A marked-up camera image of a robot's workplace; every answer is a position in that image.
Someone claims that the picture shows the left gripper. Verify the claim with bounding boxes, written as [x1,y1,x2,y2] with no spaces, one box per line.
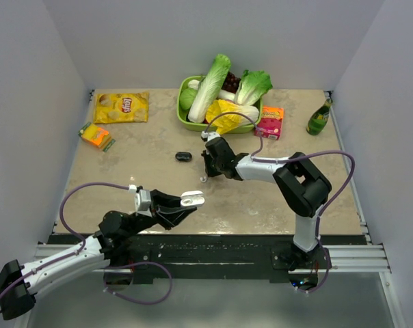
[124,189,197,238]

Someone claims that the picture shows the white earbud charging case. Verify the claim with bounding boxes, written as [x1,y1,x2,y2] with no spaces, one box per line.
[181,191,205,207]

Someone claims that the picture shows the black earbud charging case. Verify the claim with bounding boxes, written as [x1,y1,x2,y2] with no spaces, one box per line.
[175,151,192,163]

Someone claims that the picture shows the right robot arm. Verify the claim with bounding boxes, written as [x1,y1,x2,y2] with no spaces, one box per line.
[201,132,332,269]

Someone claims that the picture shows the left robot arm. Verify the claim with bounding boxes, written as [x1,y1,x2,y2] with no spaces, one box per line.
[0,184,205,320]

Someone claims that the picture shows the yellow napa cabbage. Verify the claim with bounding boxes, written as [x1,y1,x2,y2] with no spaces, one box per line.
[205,99,260,135]

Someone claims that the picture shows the pink snack box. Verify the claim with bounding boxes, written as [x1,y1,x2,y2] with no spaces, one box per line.
[254,106,284,141]

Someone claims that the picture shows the small green cabbage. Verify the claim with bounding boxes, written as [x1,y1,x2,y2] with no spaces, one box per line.
[179,87,198,111]

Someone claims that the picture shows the tall napa cabbage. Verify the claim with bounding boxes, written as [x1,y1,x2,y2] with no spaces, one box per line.
[188,54,231,123]

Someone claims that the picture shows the dark red grapes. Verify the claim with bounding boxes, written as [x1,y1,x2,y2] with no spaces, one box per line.
[222,72,241,94]

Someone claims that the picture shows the white radish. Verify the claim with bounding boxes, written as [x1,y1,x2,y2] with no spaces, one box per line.
[187,79,235,102]

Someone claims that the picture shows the green leafy lettuce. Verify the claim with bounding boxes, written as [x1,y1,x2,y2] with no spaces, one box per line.
[234,70,273,106]

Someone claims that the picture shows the green plastic basin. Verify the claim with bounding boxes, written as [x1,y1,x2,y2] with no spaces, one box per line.
[176,75,254,134]

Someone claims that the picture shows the yellow orange sponge pack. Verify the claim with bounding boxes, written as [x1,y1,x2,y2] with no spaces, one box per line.
[78,122,116,152]

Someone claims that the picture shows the green glass bottle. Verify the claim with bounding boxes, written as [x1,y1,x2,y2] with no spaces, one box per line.
[306,98,333,135]

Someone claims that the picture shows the yellow chips bag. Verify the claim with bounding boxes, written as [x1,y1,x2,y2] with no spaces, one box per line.
[93,92,149,124]

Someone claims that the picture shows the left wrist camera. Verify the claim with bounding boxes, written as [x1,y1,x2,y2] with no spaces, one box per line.
[128,184,152,217]

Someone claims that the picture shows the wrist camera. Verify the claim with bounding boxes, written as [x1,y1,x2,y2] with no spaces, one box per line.
[201,131,221,142]
[128,184,152,217]

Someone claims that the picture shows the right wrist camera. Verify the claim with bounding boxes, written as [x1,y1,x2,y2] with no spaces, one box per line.
[201,131,221,142]

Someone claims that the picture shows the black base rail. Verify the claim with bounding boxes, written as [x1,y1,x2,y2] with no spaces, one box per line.
[34,232,392,286]

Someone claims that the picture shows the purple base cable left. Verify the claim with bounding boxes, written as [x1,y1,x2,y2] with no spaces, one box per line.
[103,261,174,305]

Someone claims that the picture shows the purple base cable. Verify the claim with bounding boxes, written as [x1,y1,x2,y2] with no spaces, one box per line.
[103,261,174,305]
[293,238,332,295]

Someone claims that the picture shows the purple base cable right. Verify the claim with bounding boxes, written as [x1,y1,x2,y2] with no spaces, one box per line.
[293,238,332,295]

